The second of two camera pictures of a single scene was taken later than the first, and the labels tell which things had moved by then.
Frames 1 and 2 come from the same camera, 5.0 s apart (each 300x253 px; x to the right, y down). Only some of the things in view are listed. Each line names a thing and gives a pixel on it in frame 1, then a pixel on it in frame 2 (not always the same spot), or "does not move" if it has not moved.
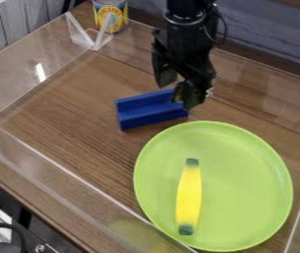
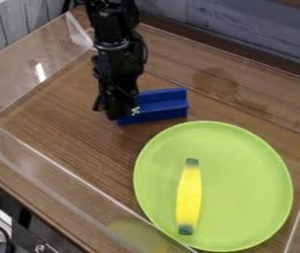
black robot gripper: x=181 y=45 to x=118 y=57
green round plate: x=247 y=180 does not move
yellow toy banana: x=188 y=196 does not move
